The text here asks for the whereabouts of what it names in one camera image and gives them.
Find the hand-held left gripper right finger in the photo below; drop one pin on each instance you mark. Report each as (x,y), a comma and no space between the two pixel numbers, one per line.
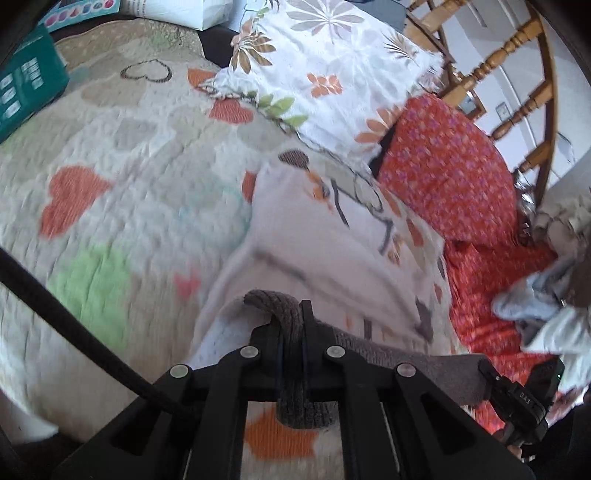
(308,360)

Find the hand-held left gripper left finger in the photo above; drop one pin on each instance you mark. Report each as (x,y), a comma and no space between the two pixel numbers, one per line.
(272,360)

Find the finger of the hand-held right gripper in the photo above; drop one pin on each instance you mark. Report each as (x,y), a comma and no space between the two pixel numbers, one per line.
(517,399)

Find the grey-brown knit garment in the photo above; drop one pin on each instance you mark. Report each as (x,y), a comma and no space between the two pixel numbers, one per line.
(401,360)

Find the light blue cloth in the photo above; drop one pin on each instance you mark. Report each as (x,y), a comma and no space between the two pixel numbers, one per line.
(535,300)

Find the white printed cloth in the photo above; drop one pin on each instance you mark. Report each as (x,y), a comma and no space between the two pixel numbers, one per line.
(332,267)

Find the red patterned sheet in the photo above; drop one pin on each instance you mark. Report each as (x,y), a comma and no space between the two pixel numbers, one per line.
(485,300)

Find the beige frilly cloth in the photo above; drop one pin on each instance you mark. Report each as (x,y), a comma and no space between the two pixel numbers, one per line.
(565,221)

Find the heart-patterned quilt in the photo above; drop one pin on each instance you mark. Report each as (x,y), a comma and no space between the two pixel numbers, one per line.
(138,230)

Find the red patterned cushion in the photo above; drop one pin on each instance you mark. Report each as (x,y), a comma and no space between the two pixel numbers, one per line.
(443,170)

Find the white floral pillow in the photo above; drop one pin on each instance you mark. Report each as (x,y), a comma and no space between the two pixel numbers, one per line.
(332,78)

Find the wooden headboard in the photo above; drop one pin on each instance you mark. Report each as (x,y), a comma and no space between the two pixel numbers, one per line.
(521,69)

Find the wooden spindle chair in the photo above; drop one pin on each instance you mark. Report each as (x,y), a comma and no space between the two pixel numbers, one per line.
(427,27)

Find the green cardboard box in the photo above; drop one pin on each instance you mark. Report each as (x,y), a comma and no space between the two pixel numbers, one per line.
(25,83)

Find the colourful dotted box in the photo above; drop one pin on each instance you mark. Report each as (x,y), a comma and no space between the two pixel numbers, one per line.
(76,11)

